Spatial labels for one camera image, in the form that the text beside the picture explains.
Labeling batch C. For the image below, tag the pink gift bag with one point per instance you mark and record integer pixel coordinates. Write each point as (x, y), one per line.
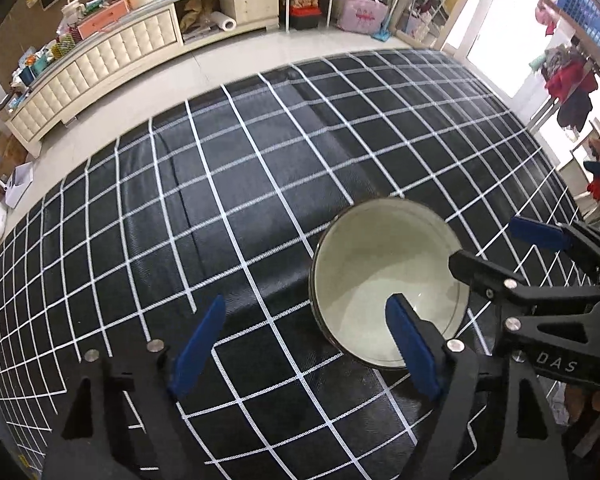
(362, 15)

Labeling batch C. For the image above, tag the white paper roll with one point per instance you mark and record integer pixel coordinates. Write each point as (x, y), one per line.
(220, 25)

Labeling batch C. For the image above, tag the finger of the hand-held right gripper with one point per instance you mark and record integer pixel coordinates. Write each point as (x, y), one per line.
(480, 270)
(535, 232)

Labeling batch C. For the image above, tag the small patterned bowl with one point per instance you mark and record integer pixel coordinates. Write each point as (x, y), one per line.
(380, 260)

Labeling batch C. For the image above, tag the cream drawer unit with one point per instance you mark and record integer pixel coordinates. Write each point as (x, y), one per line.
(250, 2)

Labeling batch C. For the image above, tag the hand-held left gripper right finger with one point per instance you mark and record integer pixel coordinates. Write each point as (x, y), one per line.
(412, 350)

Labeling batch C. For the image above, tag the cream tufted TV cabinet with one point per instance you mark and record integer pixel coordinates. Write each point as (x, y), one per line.
(105, 55)

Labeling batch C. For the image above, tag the pink box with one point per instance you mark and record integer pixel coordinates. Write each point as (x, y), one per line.
(102, 19)

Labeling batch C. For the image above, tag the black white checked tablecloth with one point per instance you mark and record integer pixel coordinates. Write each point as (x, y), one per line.
(230, 185)

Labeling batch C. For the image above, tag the white shoe rack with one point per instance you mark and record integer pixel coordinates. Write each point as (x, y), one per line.
(425, 10)

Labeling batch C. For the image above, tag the hanging clothes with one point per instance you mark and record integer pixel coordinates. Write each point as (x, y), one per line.
(570, 85)

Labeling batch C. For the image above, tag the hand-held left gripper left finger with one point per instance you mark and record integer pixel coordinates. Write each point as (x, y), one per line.
(200, 350)

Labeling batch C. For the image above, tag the person's right hand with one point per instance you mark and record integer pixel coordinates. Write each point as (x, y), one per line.
(580, 405)

